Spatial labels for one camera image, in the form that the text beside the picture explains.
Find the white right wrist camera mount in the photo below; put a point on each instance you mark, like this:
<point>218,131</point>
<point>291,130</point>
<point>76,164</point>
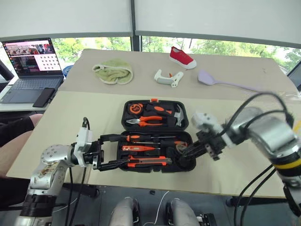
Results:
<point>207,120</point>

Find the blue round object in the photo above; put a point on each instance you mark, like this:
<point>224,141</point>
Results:
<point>67,70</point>

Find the orange test pen screwdriver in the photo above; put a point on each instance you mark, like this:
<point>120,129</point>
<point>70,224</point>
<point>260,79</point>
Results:
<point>138,148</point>

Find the purple silicone spatula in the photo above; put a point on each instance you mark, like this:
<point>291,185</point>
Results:
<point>205,77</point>

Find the black tape roll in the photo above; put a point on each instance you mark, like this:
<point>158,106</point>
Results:
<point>179,147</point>

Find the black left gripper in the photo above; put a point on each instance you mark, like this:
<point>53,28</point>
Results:
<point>95,156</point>

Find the grey rounded knee cover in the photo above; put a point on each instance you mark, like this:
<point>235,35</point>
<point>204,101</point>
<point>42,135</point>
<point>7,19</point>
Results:
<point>181,212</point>
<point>122,212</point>

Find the dark window mullion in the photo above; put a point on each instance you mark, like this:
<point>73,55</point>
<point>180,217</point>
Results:
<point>137,44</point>

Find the black bottle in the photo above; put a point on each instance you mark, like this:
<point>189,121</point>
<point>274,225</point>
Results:
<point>4,70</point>

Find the small black floor object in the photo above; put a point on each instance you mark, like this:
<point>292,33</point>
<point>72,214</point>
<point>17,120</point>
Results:
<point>152,192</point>

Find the red child's shoe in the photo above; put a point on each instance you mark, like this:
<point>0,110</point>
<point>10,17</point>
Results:
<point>181,56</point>

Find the orange black utility knife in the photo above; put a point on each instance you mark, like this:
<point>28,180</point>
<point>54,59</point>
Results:
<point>145,162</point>

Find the white roller blind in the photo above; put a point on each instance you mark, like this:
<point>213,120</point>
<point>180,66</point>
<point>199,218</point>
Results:
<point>223,18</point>
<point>65,16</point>

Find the white plastic toy drill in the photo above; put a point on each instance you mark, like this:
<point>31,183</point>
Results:
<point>163,78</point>

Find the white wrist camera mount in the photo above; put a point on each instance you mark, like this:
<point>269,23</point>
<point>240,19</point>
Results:
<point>207,120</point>
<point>83,141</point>

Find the orange black tape measure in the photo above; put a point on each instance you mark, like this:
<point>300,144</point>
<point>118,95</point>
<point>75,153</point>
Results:
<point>136,109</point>

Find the black smartphone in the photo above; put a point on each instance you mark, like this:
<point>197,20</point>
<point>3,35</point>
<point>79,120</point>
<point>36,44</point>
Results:
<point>44,96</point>

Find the person's bare leg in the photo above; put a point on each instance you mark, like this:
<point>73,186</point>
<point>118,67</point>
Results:
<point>14,155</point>

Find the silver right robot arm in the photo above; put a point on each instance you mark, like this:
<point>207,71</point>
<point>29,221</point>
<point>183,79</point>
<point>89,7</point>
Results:
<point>270,131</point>

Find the black tool case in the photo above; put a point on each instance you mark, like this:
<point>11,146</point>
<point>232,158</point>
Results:
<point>155,130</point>

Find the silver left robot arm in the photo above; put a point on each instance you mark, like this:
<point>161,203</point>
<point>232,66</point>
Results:
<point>54,155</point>

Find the grey laptop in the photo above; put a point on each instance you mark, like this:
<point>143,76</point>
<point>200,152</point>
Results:
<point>33,58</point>

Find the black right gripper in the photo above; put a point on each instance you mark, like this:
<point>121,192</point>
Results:
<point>211,143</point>

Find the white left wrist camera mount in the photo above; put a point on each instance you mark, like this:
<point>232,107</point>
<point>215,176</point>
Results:
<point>83,141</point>

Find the person's leg in black shorts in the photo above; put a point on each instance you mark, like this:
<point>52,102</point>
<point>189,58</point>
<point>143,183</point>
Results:
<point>16,128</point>

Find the green towel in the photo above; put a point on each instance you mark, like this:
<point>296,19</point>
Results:
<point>113,71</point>

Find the dark monitor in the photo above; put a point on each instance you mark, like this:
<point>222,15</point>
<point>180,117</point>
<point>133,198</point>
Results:
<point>296,77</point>

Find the black table frame beam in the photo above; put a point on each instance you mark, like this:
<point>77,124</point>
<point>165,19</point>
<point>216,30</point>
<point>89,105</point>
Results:
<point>89,189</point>

